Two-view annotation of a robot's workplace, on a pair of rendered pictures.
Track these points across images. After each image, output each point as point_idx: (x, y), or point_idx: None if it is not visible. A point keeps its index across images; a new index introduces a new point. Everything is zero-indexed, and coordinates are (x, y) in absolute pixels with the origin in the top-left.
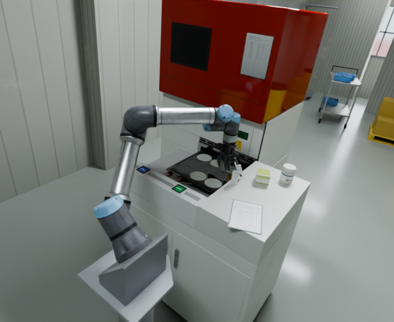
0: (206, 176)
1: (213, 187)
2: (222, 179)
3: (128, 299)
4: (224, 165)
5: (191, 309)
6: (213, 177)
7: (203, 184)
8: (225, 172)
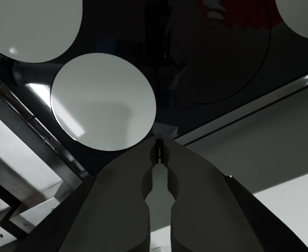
0: (79, 23)
1: (94, 145)
2: (176, 89)
3: None
4: (173, 178)
5: None
6: (133, 47)
7: (42, 107)
8: (254, 2)
